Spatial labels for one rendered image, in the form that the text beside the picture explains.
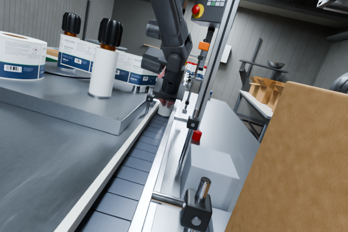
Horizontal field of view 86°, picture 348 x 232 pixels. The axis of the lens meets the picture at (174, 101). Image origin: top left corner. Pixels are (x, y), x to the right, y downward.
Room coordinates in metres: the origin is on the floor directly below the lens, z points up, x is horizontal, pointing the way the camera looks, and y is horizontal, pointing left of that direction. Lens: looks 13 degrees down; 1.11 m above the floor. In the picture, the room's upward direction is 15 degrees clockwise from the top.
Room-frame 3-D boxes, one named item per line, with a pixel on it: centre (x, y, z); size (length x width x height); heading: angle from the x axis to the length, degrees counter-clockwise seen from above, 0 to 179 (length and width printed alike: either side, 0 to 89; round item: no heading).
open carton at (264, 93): (2.92, -1.41, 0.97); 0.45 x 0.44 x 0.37; 84
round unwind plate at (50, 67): (1.00, 0.62, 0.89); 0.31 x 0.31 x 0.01
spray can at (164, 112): (0.71, 0.03, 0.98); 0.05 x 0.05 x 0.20
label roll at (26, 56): (0.71, 0.65, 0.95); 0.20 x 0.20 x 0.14
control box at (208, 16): (0.92, -0.07, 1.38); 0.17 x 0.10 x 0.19; 54
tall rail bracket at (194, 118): (0.48, -0.04, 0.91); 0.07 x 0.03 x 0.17; 89
